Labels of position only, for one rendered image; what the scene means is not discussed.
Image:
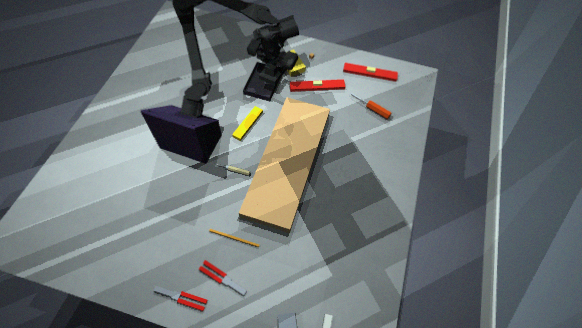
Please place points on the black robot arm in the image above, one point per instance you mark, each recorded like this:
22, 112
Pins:
201, 82

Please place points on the tan rectangular floor panel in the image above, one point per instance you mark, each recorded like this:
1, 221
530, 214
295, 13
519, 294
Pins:
277, 187

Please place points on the orange-handled awl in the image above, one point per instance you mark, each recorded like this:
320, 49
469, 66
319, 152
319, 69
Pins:
376, 108

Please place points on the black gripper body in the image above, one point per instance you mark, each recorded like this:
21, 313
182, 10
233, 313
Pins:
288, 60

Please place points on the red spirit level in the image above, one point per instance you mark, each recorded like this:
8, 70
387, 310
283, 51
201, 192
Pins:
370, 72
317, 85

